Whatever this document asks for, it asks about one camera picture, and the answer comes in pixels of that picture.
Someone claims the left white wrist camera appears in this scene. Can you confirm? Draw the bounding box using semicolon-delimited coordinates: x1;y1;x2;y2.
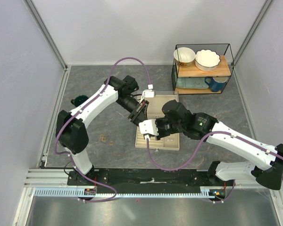
141;89;155;99

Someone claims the white scalloped bowl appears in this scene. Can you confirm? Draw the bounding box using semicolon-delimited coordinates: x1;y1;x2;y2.
195;49;221;72

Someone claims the white bowl with floral pattern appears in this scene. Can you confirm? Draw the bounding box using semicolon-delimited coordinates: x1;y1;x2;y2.
173;47;196;67

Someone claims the dark green mug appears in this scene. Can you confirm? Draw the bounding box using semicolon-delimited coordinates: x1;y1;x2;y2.
71;95;89;107

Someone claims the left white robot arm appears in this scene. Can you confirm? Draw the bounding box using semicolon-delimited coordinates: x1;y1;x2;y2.
56;75;149;185

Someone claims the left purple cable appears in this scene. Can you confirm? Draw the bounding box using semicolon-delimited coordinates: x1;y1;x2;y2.
55;56;154;203

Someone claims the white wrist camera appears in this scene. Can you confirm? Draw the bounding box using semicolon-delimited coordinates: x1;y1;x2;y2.
139;119;158;140
141;89;155;99

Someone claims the blue mug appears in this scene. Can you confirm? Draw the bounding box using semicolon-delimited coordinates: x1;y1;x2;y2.
205;77;228;92

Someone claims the light blue cable duct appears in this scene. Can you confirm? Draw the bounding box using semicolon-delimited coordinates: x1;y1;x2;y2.
33;187;221;198

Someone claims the light blue rectangular plate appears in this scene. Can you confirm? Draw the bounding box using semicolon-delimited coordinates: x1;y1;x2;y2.
176;78;209;89

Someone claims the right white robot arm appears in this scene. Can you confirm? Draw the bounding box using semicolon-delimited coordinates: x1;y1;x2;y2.
154;100;283;190

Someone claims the black wire shelf rack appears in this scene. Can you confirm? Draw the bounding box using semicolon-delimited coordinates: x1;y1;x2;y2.
171;43;234;95

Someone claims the beige jewelry box with lid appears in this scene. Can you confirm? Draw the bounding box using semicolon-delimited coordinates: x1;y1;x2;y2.
145;91;179;119

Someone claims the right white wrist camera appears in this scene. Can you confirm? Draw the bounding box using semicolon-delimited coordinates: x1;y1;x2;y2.
139;119;158;140

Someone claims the beige jewelry tray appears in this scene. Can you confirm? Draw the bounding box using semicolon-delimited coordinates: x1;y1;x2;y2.
135;128;180;151

